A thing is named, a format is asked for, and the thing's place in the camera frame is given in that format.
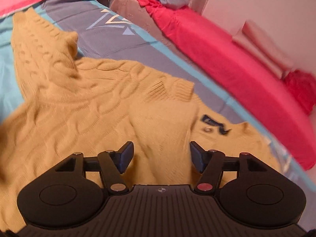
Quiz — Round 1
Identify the tan cable-knit cardigan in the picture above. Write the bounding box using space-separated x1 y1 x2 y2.
1 9 280 230

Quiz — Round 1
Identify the red bed sheet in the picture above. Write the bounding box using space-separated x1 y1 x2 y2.
136 0 315 170

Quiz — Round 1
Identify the red ruffled cushion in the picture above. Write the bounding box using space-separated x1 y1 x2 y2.
283 70 315 116

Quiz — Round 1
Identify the pink folded pillow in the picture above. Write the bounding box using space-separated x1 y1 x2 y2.
232 20 294 79

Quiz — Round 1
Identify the blue grey patterned bedspread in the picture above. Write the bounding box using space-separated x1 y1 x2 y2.
1 0 315 192

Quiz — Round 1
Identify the grey embossed mattress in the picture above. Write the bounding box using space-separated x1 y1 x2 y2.
110 0 194 65

